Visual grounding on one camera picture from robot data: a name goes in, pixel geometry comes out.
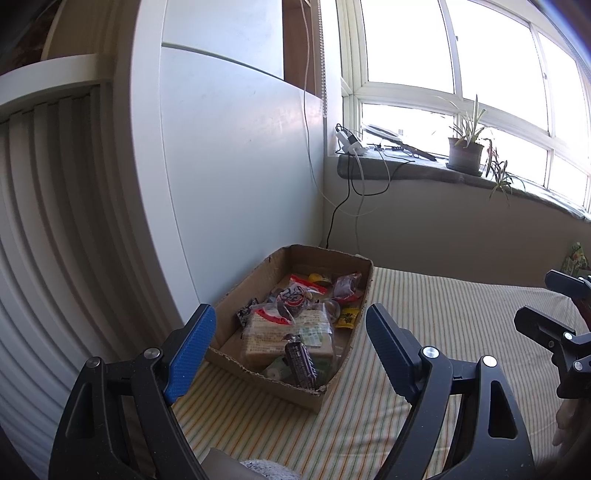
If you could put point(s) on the yellow jelly cup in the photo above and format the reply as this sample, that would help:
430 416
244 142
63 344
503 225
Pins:
318 278

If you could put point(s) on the white window frame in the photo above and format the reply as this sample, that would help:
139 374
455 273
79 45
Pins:
455 50

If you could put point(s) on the grey knit cloth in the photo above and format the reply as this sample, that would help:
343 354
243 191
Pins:
268 468

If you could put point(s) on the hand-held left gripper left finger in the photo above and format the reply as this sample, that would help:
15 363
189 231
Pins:
191 350

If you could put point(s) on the white power strip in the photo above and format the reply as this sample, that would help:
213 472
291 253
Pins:
351 144

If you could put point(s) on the wooden bookshelf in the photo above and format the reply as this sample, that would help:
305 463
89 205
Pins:
295 41

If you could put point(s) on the clear bread package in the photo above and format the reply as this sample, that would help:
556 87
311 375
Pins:
272 344

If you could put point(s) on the green gift bag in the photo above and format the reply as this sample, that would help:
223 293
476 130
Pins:
577 259

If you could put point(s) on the yellow snack packet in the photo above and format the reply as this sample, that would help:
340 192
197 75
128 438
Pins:
347 318

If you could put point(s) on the person's right hand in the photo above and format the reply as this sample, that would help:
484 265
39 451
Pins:
568 427

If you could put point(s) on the clear packet with red snack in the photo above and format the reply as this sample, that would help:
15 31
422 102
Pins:
347 287

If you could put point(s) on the white wardrobe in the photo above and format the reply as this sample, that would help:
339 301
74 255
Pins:
221 161

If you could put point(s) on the colourful round snack packet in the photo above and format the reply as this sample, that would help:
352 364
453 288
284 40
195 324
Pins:
293 296

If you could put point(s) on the potted spider plant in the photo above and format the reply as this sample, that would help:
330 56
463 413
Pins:
466 154

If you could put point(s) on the red white candy wrapper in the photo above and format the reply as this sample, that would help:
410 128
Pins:
272 317

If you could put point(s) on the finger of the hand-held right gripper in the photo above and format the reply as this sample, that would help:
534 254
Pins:
540 325
565 285

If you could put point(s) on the striped bed sheet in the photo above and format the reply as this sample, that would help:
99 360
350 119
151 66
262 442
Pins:
438 314

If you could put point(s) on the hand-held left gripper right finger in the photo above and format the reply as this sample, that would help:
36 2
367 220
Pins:
385 346

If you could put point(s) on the grey windowsill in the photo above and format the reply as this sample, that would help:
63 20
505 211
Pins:
415 173

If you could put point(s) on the cardboard box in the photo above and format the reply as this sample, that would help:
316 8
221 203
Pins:
277 392

